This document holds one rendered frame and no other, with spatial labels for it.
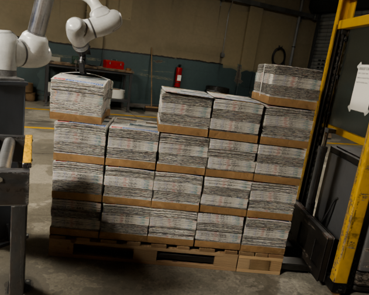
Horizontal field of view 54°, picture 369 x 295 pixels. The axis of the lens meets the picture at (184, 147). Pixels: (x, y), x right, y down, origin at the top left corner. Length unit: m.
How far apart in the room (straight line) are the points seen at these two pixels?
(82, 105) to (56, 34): 6.59
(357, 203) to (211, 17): 7.82
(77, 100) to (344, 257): 1.76
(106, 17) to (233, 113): 0.84
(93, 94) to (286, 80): 1.07
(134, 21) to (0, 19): 2.77
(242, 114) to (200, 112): 0.24
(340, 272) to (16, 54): 2.25
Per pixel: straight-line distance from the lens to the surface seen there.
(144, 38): 8.95
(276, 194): 2.27
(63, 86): 2.08
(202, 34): 9.46
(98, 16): 1.97
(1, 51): 2.28
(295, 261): 2.58
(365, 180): 2.24
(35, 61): 2.42
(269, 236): 2.38
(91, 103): 2.08
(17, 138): 1.83
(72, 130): 2.11
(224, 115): 2.08
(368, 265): 2.53
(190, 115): 2.05
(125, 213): 2.22
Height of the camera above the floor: 1.23
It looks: 13 degrees down
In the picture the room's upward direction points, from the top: 8 degrees clockwise
